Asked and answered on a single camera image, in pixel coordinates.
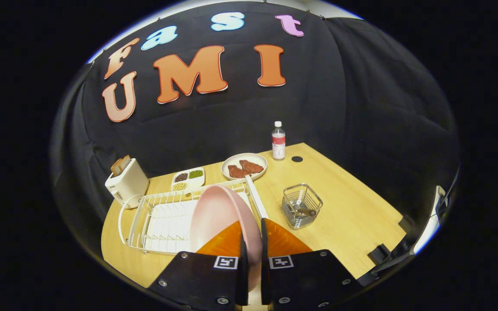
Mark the black table clamp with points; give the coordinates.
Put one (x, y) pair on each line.
(406, 223)
(379, 254)

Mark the brown toast slice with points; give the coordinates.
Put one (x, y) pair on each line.
(116, 167)
(126, 162)

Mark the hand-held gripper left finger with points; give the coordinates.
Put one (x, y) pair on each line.
(244, 280)

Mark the black desk grommet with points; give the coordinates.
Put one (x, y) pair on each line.
(297, 159)

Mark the white toaster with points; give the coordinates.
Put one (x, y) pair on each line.
(130, 183)

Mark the white divided dish with beans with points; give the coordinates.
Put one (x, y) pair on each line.
(197, 182)

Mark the clear bottle with red label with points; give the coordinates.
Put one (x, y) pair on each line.
(278, 144)

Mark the white plate with meat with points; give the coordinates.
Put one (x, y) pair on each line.
(231, 159)

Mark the pink plate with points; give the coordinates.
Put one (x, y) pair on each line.
(218, 216)

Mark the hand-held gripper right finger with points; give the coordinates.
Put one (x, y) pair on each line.
(265, 276)

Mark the red meat slice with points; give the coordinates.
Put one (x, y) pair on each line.
(236, 172)
(252, 166)

